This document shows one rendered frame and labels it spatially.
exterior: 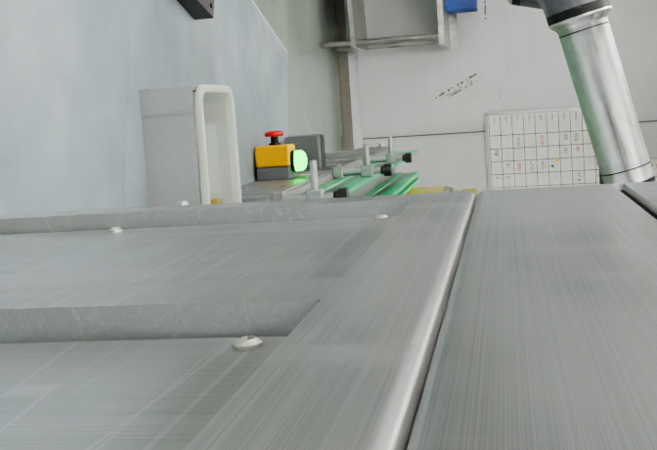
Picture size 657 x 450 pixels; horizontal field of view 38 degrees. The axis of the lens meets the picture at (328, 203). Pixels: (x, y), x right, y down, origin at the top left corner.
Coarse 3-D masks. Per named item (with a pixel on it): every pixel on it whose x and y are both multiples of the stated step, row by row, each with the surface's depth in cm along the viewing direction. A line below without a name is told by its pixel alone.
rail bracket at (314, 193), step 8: (312, 160) 154; (312, 168) 154; (312, 176) 154; (312, 184) 154; (280, 192) 155; (312, 192) 154; (320, 192) 153; (328, 192) 154; (336, 192) 154; (344, 192) 153; (272, 200) 155; (280, 200) 155; (288, 200) 155
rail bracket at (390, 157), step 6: (390, 138) 258; (390, 144) 258; (390, 150) 258; (390, 156) 257; (396, 156) 258; (402, 156) 257; (408, 156) 257; (390, 162) 258; (396, 162) 259; (408, 162) 257
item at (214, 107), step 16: (208, 96) 150; (224, 96) 151; (208, 112) 152; (224, 112) 152; (208, 128) 152; (224, 128) 152; (208, 144) 153; (224, 144) 152; (208, 160) 153; (224, 160) 153; (208, 176) 153; (224, 176) 153; (208, 192) 137; (224, 192) 153; (240, 192) 153
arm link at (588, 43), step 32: (544, 0) 144; (576, 0) 141; (608, 0) 143; (576, 32) 143; (608, 32) 143; (576, 64) 144; (608, 64) 142; (608, 96) 143; (608, 128) 143; (608, 160) 144; (640, 160) 144
